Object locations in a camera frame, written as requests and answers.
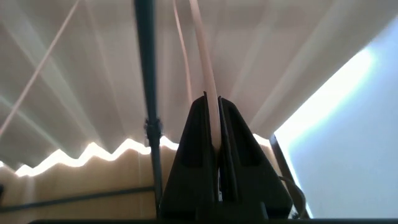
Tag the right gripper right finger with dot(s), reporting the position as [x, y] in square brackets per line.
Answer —
[255, 186]

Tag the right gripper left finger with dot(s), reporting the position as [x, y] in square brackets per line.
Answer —
[189, 180]

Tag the black clothes rack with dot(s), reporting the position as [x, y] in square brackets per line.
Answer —
[148, 62]

